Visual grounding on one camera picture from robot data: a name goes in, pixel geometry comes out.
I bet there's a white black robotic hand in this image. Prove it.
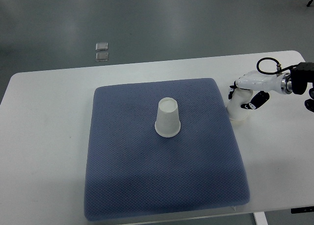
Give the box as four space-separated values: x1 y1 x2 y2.
228 71 291 110

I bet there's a white paper cup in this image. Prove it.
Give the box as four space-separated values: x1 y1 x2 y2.
226 88 253 121
155 97 181 138

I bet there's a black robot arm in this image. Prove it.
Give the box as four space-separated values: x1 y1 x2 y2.
256 57 314 112

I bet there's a black tripod leg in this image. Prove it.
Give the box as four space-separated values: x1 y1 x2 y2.
306 0 314 7

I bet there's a white paper cup on cushion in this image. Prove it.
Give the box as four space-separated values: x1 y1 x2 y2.
155 97 181 138

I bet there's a black table control panel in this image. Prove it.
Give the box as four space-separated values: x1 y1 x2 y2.
290 206 314 214

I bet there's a white table leg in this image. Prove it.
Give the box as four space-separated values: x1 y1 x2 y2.
253 212 268 225

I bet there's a blue mesh cushion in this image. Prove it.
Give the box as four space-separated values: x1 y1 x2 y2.
84 78 250 221

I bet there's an upper metal floor plate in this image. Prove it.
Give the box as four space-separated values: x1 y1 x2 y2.
95 42 108 51

